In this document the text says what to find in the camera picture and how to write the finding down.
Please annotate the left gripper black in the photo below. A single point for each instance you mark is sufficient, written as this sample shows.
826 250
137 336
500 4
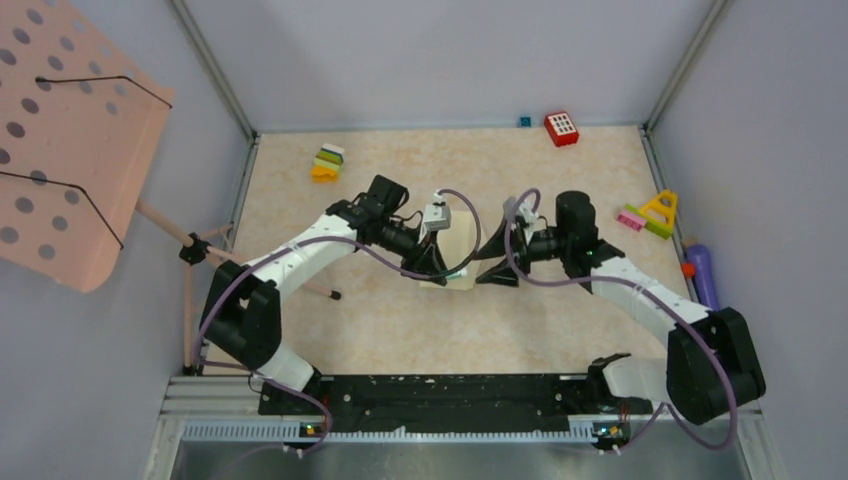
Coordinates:
428 259

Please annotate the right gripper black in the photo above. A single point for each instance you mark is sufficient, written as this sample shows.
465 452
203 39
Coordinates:
520 249

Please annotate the glue stick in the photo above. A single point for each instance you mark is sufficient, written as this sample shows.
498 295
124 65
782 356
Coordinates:
458 274

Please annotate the yellow envelope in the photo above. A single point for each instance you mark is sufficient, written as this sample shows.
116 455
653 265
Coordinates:
455 244

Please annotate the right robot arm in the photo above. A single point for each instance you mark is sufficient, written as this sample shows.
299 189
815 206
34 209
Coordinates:
710 363

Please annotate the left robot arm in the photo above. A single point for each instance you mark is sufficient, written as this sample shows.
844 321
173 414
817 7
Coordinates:
242 315

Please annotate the pink small block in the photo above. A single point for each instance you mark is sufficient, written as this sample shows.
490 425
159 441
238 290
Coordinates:
632 220

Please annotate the red toy block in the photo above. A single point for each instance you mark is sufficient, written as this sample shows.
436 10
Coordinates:
561 129

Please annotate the stacked colourful toy blocks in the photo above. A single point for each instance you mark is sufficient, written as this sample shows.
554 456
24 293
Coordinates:
327 164

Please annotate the yellow green toy block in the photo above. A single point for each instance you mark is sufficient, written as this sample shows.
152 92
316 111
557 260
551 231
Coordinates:
660 214

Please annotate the pink perforated music stand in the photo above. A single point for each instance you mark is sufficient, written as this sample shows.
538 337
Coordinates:
81 123

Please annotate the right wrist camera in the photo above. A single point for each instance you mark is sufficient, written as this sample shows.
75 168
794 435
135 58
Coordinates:
523 214

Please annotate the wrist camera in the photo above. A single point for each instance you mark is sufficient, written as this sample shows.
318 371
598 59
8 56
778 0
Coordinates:
523 214
436 215

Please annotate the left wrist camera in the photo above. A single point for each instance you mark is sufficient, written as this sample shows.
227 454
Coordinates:
436 215

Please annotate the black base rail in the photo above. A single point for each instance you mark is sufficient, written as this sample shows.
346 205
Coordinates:
411 409

